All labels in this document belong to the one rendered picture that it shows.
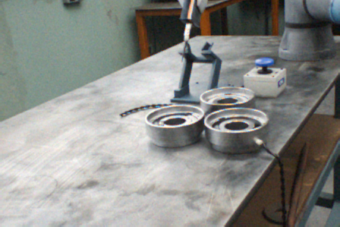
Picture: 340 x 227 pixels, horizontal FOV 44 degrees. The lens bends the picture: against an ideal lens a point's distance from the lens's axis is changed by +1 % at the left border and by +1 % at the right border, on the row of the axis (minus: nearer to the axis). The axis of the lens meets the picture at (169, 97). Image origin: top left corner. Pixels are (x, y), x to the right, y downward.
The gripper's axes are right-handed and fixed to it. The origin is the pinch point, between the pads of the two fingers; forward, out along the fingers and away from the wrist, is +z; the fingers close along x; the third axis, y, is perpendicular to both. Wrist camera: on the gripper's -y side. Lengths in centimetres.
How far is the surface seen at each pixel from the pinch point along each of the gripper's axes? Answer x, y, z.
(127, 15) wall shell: 146, 171, 28
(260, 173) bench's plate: -24.0, -28.9, 19.6
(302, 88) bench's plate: -20.2, 9.5, 19.7
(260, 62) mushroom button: -13.1, 3.7, 12.6
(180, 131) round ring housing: -9.4, -25.5, 16.5
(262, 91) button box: -13.8, 2.0, 18.4
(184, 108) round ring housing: -5.3, -16.6, 16.2
